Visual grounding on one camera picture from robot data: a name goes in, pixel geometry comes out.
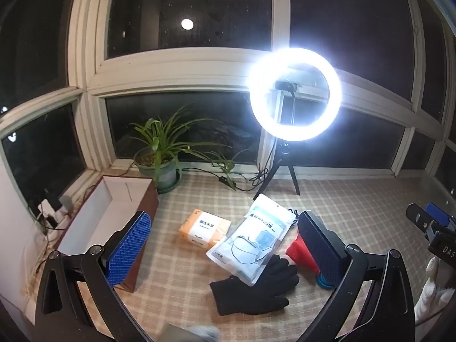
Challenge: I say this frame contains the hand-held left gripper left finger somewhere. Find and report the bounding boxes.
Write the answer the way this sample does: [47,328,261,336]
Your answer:
[34,211,154,342]

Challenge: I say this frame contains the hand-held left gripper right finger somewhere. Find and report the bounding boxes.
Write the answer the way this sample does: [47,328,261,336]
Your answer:
[297,210,416,342]

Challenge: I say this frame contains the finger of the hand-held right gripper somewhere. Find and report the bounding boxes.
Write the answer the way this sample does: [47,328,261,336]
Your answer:
[426,202,456,227]
[406,203,434,236]

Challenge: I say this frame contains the blue earplug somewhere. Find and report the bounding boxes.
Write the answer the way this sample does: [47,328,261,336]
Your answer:
[316,272,337,290]

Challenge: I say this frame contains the red cloth pouch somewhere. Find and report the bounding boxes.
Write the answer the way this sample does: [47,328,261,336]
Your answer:
[286,233,320,276]

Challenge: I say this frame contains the brown cardboard box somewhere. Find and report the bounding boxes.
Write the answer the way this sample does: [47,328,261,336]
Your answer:
[55,174,160,294]

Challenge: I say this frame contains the face mask packet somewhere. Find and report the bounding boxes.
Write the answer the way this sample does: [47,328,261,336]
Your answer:
[206,193,298,286]

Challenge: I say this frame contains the orange tissue pack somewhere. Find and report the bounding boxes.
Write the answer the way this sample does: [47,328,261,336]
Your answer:
[178,208,232,251]

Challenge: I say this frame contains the green plant pot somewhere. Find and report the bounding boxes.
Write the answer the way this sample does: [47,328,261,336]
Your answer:
[133,146,182,195]

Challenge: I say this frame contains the black knit glove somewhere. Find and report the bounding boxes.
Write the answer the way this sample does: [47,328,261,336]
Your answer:
[209,255,300,316]

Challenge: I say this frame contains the white power strip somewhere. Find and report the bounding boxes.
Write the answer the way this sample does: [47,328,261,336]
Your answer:
[31,190,77,236]

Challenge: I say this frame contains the green leafy plant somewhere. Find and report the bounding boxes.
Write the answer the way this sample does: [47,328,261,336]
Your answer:
[128,106,250,191]

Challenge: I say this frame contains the black ring light cable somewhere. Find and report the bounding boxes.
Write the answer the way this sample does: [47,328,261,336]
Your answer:
[228,91,298,192]

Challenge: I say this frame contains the white ring light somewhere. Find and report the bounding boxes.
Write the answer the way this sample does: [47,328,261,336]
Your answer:
[249,47,343,142]

